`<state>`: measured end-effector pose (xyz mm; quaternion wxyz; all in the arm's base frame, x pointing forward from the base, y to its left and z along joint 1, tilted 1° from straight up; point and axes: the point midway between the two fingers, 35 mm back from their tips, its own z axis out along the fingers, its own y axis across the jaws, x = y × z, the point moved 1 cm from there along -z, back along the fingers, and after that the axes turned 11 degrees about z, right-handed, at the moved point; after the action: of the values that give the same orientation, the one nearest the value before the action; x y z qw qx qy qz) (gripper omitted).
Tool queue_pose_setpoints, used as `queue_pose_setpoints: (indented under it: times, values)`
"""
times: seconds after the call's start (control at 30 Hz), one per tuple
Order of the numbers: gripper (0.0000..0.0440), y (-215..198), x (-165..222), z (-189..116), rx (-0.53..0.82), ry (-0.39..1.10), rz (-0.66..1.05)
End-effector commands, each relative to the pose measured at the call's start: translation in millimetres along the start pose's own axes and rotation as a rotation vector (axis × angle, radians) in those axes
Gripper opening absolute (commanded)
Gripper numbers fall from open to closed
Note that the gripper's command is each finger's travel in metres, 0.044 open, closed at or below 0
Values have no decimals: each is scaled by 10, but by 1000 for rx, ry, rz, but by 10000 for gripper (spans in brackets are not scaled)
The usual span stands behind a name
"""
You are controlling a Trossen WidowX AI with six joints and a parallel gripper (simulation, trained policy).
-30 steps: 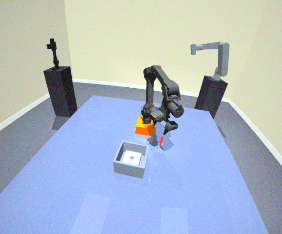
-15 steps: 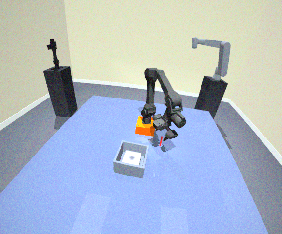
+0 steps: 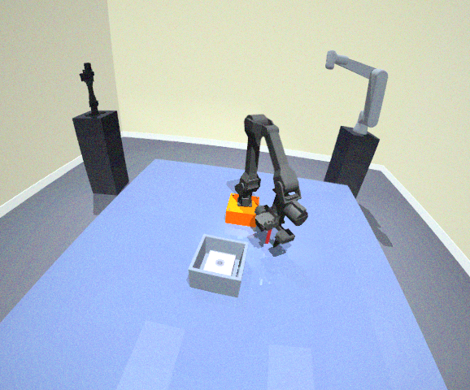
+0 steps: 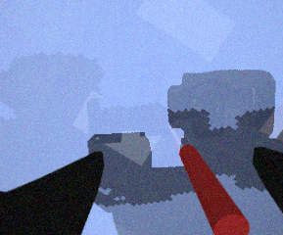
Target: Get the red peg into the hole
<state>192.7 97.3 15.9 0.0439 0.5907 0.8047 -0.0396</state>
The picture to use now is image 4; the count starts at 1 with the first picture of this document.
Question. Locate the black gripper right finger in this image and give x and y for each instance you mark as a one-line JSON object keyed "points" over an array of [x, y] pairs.
{"points": [[269, 165]]}

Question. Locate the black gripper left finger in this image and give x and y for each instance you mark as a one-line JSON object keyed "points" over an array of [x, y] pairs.
{"points": [[55, 204]]}

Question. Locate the red peg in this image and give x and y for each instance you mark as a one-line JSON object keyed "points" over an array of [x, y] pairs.
{"points": [[224, 217]]}

